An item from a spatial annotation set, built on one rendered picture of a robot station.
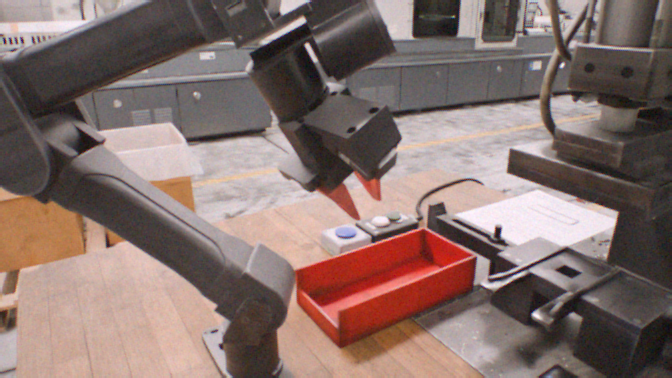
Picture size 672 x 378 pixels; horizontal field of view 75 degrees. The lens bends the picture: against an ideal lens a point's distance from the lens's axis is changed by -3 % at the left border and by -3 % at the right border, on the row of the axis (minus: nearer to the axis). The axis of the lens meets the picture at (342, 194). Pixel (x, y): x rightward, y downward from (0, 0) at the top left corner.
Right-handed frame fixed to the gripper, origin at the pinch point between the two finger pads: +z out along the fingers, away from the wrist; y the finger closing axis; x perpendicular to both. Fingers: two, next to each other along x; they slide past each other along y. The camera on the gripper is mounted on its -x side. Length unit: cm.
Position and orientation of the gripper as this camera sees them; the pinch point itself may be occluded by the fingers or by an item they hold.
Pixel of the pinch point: (363, 204)
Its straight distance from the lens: 51.1
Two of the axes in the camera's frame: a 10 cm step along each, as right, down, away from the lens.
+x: -5.5, -3.0, 7.8
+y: 7.1, -6.6, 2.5
